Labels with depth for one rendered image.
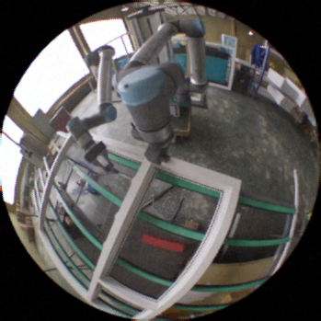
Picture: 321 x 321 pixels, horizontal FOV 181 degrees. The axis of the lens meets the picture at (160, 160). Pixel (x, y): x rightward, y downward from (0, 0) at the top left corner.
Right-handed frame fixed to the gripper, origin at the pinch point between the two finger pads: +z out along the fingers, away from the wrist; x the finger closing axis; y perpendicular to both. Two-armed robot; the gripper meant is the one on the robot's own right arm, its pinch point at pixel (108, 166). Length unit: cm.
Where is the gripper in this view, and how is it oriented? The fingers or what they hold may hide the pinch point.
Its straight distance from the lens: 57.7
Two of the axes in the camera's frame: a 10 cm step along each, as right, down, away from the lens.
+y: 7.0, -1.6, -7.0
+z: 5.7, 7.2, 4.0
